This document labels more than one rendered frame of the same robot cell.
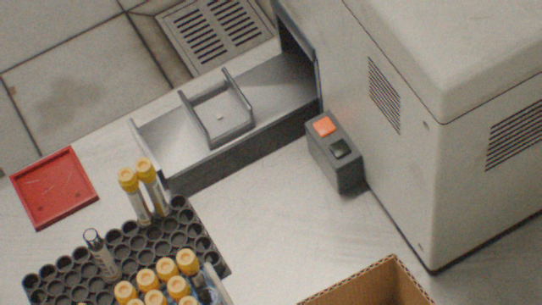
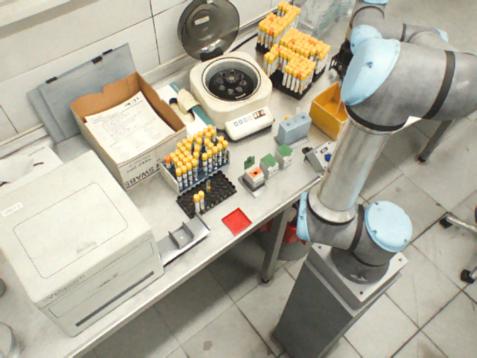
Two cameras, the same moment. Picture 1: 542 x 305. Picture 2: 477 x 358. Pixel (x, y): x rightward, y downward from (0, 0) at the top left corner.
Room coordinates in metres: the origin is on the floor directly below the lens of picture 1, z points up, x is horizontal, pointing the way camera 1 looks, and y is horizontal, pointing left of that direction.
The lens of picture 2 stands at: (1.10, -0.03, 2.11)
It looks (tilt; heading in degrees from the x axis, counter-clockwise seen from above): 58 degrees down; 157
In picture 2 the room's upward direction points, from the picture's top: 4 degrees clockwise
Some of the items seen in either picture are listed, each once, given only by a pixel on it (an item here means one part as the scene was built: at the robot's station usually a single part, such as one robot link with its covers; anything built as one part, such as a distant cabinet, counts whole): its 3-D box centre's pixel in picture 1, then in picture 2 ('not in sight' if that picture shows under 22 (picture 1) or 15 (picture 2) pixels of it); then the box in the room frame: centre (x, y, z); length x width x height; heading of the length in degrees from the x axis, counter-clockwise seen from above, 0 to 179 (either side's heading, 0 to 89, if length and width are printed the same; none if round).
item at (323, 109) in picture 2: not in sight; (336, 111); (0.27, 0.67, 0.93); 0.13 x 0.13 x 0.10; 24
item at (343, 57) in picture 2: not in sight; (351, 55); (0.28, 0.64, 1.19); 0.09 x 0.08 x 0.12; 114
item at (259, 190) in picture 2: not in sight; (253, 182); (0.43, 0.31, 0.89); 0.09 x 0.05 x 0.04; 19
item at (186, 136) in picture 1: (239, 102); (174, 241); (0.56, 0.02, 0.92); 0.21 x 0.07 x 0.05; 109
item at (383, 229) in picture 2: not in sight; (378, 231); (0.78, 0.48, 1.12); 0.13 x 0.12 x 0.14; 59
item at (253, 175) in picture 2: not in sight; (253, 177); (0.43, 0.31, 0.92); 0.05 x 0.04 x 0.06; 19
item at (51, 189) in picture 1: (53, 187); (236, 221); (0.53, 0.22, 0.88); 0.07 x 0.07 x 0.01; 19
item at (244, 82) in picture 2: not in sight; (231, 84); (0.08, 0.35, 0.97); 0.15 x 0.15 x 0.07
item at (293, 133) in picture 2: not in sight; (293, 131); (0.30, 0.50, 0.92); 0.10 x 0.07 x 0.10; 101
